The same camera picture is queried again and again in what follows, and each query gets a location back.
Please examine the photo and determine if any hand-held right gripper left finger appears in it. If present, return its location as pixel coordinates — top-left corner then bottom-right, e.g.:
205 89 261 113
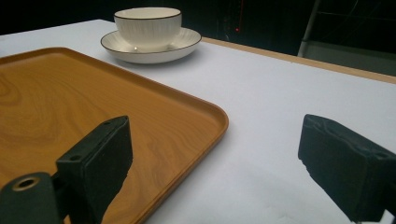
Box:
55 115 134 224

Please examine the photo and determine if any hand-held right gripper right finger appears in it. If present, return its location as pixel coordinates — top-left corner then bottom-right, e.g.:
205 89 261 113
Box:
297 113 396 223

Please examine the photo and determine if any wooden tray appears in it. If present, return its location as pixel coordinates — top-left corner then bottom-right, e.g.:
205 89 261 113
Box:
0 47 230 224

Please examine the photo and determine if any metal stand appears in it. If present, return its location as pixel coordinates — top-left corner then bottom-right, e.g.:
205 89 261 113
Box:
297 0 396 77

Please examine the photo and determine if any white ribbed bowl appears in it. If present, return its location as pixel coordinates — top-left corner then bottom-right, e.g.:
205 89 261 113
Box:
113 7 183 50

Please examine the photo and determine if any white ribbed plate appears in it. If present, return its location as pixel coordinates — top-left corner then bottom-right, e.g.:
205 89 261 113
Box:
100 27 203 64

